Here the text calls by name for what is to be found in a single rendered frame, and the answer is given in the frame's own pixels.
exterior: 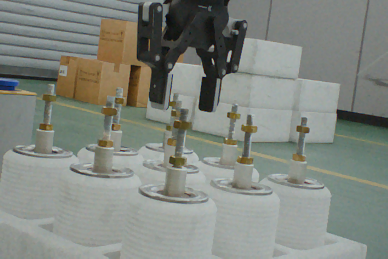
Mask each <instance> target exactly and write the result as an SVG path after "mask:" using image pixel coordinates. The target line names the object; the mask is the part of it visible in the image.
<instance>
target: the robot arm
mask: <svg viewBox="0 0 388 259"><path fill-rule="evenodd" d="M229 1H230V0H164V2H163V3H162V4H161V3H160V2H147V1H142V2H140V3H139V4H138V24H137V42H136V59H137V60H138V61H139V62H143V63H144V64H146V65H148V66H149V67H150V69H151V70H152V77H150V87H149V101H150V106H151V107H152V108H154V109H159V110H168V109H169V106H170V96H171V90H172V81H173V74H170V71H172V70H173V68H174V66H175V64H176V62H177V60H178V58H179V56H180V55H182V54H183V53H185V52H186V50H187V48H188V47H191V48H196V52H197V54H198V56H199V57H200V58H201V62H202V67H203V71H204V74H205V75H206V77H204V76H202V81H201V90H200V96H199V105H198V108H199V110H200V111H203V112H212V113H214V112H216V108H217V106H218V104H219V97H220V93H221V84H222V79H223V77H225V76H226V75H228V74H231V73H236V72H237V71H238V67H239V64H240V60H241V55H242V51H243V46H244V40H245V37H246V31H247V21H246V20H240V19H232V18H230V17H229V11H228V3H229ZM163 22H165V24H166V26H165V27H164V29H163V31H162V23H163ZM172 40H173V41H172ZM212 46H214V48H213V47H212ZM230 51H232V53H231V57H230V62H227V59H228V55H229V52H230ZM212 59H213V60H214V64H213V62H212Z"/></svg>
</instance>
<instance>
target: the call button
mask: <svg viewBox="0 0 388 259"><path fill-rule="evenodd" d="M16 86H19V81H17V80H13V79H4V78H0V89H6V90H15V89H16Z"/></svg>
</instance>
